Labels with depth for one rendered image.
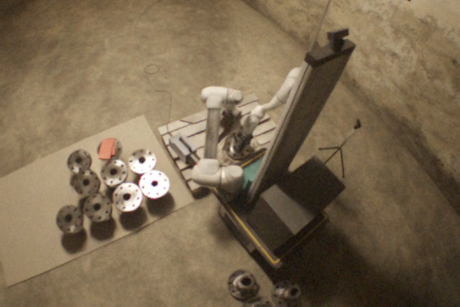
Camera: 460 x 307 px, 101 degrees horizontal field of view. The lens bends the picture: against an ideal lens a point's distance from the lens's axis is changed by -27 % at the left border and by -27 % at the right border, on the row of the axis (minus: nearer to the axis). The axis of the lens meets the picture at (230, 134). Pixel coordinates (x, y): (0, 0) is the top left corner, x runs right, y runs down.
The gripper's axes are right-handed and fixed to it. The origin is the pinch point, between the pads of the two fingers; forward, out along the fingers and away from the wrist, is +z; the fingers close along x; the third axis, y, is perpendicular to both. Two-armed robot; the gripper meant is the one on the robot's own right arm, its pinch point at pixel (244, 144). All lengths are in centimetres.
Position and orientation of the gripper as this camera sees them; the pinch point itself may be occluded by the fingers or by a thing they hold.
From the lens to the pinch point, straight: 241.9
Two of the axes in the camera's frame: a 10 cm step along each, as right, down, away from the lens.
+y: 6.0, 6.8, -4.2
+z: -1.3, 6.0, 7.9
